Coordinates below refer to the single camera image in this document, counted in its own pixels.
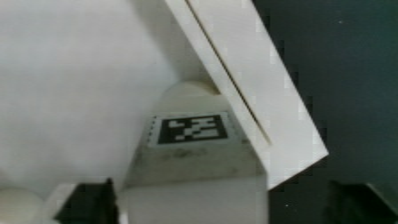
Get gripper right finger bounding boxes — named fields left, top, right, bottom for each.
left=324, top=181, right=398, bottom=224

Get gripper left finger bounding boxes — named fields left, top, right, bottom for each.
left=36, top=178, right=118, bottom=224

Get white table leg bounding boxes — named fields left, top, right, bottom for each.
left=118, top=81, right=267, bottom=224

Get white square table top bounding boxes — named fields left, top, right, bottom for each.
left=0, top=0, right=280, bottom=224

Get white right fence piece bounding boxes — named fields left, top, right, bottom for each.
left=187, top=0, right=328, bottom=187

